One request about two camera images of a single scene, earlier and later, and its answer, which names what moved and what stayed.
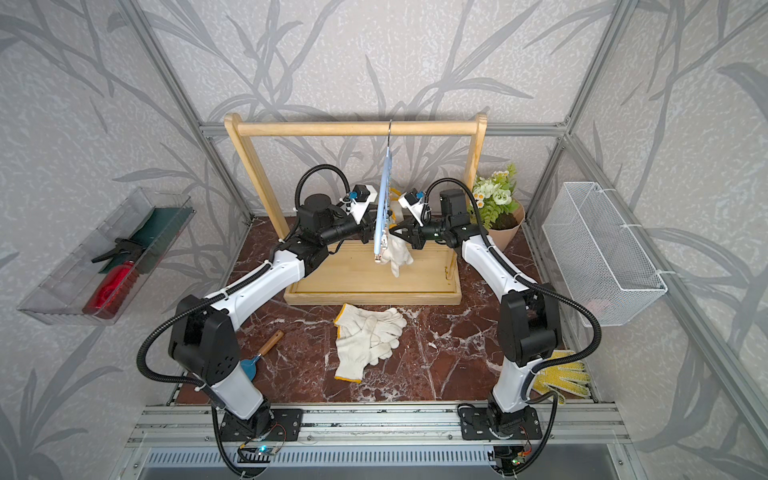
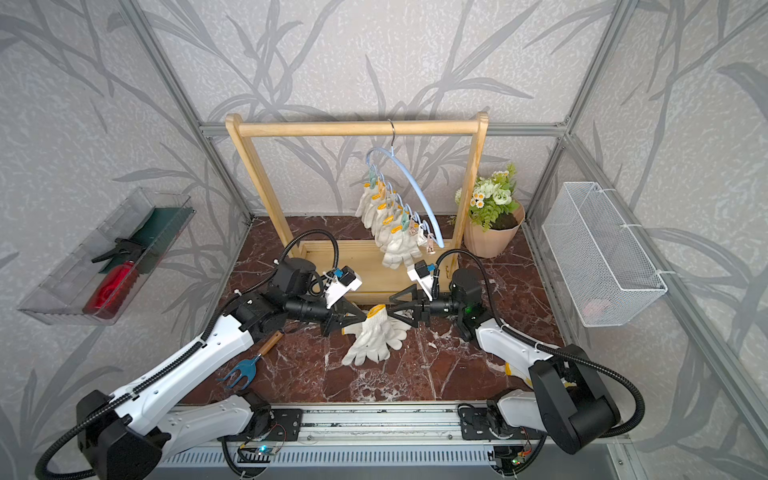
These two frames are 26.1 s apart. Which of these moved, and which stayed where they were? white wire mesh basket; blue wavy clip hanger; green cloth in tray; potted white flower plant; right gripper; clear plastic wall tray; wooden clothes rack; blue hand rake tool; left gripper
Moved: blue wavy clip hanger; right gripper; left gripper
Stayed: wooden clothes rack; white wire mesh basket; blue hand rake tool; clear plastic wall tray; potted white flower plant; green cloth in tray
